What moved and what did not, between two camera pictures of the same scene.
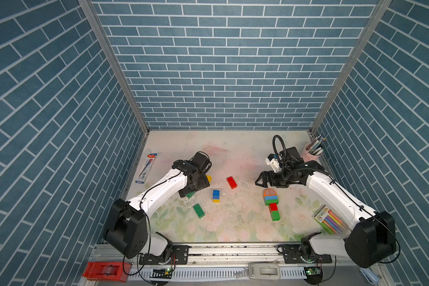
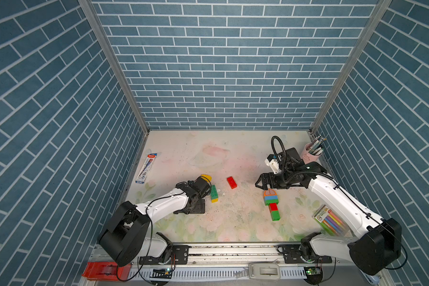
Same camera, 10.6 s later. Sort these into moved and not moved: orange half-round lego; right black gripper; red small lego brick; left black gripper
Moved: left black gripper
Not moved: orange half-round lego; right black gripper; red small lego brick
